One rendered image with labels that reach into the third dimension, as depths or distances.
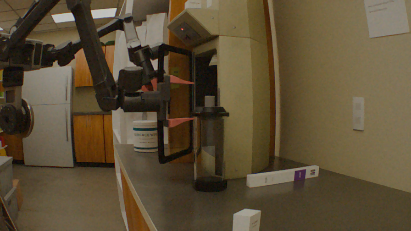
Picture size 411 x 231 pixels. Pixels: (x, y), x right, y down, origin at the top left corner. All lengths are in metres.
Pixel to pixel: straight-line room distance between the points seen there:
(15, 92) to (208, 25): 0.92
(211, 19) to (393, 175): 0.83
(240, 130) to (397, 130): 0.61
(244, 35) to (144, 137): 0.81
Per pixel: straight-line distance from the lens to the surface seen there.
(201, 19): 1.20
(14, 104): 1.57
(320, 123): 1.42
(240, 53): 1.23
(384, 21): 1.10
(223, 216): 0.83
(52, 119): 6.09
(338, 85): 1.30
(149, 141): 1.83
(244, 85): 1.22
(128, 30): 1.60
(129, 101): 1.01
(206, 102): 1.07
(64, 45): 1.65
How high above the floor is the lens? 1.21
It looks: 3 degrees down
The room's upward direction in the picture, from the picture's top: straight up
